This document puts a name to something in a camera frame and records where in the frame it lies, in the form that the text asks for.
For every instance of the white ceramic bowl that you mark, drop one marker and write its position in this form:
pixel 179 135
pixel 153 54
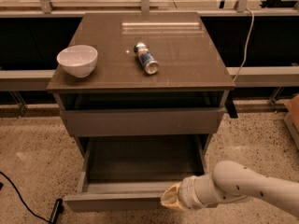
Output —
pixel 79 60

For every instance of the blue silver soda can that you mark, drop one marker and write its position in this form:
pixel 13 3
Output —
pixel 148 62

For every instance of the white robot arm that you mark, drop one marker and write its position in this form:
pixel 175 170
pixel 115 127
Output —
pixel 231 182

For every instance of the grey drawer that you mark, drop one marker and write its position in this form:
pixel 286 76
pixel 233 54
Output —
pixel 132 173
pixel 95 123

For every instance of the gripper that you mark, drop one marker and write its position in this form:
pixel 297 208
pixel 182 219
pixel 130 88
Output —
pixel 188 191

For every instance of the grey top drawer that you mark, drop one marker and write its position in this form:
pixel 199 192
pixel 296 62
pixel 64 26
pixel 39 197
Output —
pixel 95 123

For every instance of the cardboard box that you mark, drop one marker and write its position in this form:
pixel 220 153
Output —
pixel 292 118

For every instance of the black floor plug block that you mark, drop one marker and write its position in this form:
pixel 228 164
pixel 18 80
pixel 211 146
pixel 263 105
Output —
pixel 56 211

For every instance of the grey drawer cabinet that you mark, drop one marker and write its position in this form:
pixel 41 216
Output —
pixel 191 73

